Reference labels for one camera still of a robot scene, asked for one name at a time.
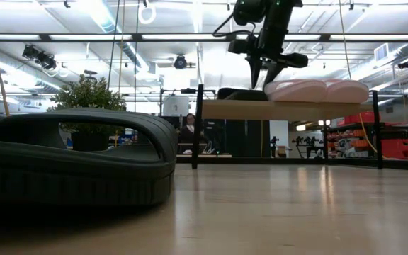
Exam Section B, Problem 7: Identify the black metal rig frame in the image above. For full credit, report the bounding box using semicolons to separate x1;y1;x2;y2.
175;155;408;173

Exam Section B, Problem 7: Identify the white board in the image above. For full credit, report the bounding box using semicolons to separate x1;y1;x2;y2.
162;95;191;118

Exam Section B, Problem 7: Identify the black spotlight cluster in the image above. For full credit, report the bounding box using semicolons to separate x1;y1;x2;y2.
21;44;57;71

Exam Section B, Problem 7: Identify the white hanging cable loop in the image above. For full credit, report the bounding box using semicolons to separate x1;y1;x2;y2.
137;1;157;26

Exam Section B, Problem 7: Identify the person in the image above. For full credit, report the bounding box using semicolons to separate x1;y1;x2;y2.
178;113;202;155

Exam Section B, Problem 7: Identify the black cabinet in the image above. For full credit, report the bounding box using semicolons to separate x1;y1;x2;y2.
203;119;271;159

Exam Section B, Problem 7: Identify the red storage shelf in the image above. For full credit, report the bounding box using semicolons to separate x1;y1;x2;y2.
326;110;408;161

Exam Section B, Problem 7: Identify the wooden shelf with black frame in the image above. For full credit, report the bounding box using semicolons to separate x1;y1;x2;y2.
191;84;385;170

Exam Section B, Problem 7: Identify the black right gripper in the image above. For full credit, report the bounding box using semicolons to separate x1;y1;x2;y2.
227;35;310;90

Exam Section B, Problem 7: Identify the long LED light bar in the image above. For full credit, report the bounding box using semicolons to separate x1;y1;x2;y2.
0;33;408;43

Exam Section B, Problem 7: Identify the pink slide sandal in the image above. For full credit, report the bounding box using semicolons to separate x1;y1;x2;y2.
323;79;370;104
263;79;328;103

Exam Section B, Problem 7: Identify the round black camera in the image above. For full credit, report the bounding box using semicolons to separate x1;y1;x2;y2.
173;55;189;70

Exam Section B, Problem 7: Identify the black slide sandal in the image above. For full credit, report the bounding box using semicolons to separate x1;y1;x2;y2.
217;87;269;101
0;107;179;208

